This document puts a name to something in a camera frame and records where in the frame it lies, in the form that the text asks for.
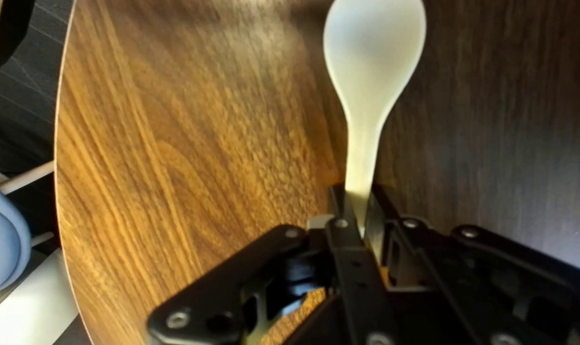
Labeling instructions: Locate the grey office chair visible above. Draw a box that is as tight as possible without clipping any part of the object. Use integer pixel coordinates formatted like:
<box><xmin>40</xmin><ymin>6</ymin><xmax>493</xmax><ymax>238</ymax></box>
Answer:
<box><xmin>0</xmin><ymin>192</ymin><xmax>30</xmax><ymax>292</ymax></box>

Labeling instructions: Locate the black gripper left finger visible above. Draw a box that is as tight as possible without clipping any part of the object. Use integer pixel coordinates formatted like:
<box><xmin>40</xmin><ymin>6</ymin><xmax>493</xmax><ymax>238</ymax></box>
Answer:
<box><xmin>147</xmin><ymin>189</ymin><xmax>398</xmax><ymax>345</ymax></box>

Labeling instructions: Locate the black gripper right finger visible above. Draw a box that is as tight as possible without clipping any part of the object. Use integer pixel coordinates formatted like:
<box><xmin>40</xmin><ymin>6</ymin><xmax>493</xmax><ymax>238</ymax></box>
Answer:
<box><xmin>371</xmin><ymin>189</ymin><xmax>580</xmax><ymax>345</ymax></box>

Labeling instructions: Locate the white plastic spoon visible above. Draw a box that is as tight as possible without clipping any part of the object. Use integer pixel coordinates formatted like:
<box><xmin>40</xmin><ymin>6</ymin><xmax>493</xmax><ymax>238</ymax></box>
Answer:
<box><xmin>323</xmin><ymin>0</ymin><xmax>426</xmax><ymax>235</ymax></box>

